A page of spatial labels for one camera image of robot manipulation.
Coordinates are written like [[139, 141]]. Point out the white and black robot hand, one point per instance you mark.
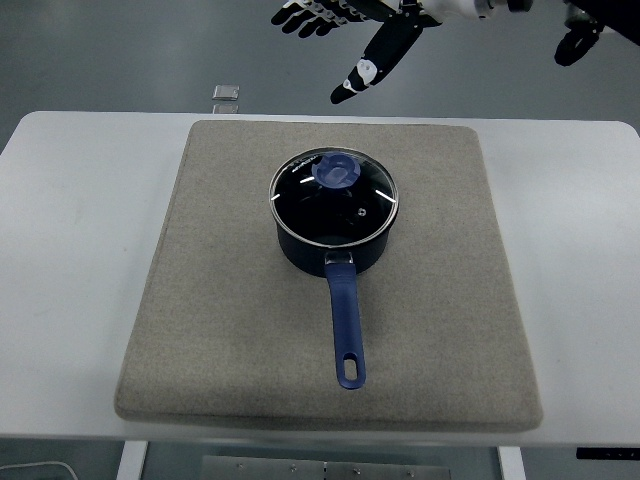
[[392, 40]]

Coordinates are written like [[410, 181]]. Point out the beige fabric mat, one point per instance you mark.
[[225, 300]]

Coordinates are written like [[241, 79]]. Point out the grey metal plate with screws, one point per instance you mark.
[[325, 470]]

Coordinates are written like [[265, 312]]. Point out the small silver floor plate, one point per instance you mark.
[[225, 93], [225, 109]]

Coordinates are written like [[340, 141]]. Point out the black table control panel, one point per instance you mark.
[[607, 453]]

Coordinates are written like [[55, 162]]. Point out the white table leg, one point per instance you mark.
[[131, 462], [511, 465]]

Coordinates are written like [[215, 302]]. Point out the glass pot lid blue knob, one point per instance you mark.
[[320, 212]]

